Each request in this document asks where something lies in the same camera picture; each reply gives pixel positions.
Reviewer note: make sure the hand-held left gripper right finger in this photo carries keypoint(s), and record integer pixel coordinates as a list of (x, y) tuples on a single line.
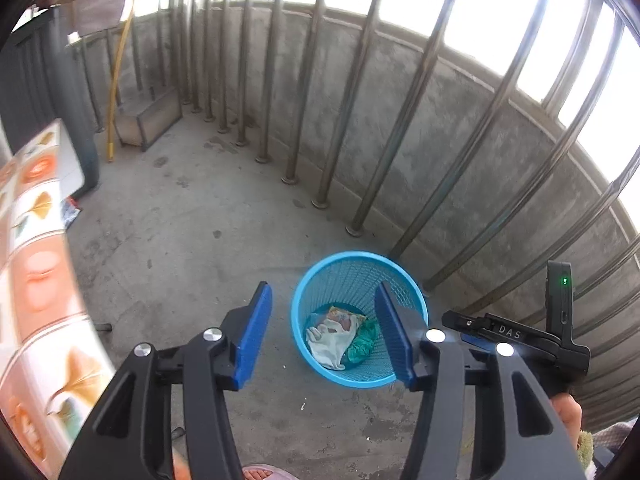
[(392, 330)]

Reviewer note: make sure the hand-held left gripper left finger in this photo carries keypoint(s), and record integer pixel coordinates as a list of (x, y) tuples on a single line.
[(255, 335)]

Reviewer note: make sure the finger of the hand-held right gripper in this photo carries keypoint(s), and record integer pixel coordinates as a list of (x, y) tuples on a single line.
[(520, 332)]

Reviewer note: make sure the blue plastic waste basket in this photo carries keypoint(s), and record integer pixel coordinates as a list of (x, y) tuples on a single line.
[(320, 280)]

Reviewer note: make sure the person's right hand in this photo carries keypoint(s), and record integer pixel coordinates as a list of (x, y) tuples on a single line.
[(567, 412)]

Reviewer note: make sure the green plastic bag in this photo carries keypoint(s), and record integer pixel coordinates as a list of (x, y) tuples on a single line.
[(365, 342)]

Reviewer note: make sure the colourful snack packet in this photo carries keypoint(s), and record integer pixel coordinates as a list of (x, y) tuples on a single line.
[(347, 320)]

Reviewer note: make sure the white crumpled cloth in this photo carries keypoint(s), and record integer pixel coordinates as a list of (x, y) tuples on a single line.
[(327, 347)]

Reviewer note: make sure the metal balcony railing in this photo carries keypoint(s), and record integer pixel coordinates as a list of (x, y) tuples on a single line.
[(356, 230)]

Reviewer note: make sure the person's foot in sandal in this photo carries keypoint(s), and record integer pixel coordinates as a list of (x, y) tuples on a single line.
[(267, 473)]

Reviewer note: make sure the small red blue packet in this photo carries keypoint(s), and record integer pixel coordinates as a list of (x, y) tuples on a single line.
[(71, 211)]

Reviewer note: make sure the table with patterned tablecloth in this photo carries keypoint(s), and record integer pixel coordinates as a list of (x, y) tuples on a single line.
[(40, 270)]

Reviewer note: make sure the yellow pole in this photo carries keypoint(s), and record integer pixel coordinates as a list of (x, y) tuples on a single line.
[(109, 150)]

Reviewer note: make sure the metal box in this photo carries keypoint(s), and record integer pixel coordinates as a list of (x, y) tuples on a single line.
[(150, 120)]

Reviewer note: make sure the dark grey cabinet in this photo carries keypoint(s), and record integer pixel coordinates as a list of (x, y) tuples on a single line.
[(65, 85)]

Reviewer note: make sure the reddish hanging cloth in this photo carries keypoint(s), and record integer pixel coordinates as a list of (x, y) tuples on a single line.
[(100, 15)]

